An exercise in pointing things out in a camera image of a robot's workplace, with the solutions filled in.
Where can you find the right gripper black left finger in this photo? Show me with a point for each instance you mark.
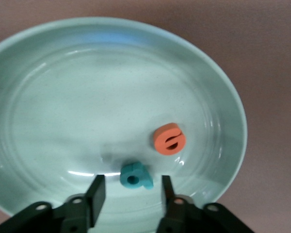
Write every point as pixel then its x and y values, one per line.
pixel 97 201

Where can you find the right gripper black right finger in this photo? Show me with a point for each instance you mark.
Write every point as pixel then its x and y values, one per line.
pixel 174 213

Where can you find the teal foam letter b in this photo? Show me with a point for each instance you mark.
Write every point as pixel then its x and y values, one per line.
pixel 135 177

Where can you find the orange foam letter e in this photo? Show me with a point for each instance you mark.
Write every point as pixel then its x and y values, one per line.
pixel 168 139

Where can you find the light green plate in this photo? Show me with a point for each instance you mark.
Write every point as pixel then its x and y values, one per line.
pixel 87 97

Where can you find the brown table cover sheet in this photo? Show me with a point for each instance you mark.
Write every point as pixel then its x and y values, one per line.
pixel 269 48

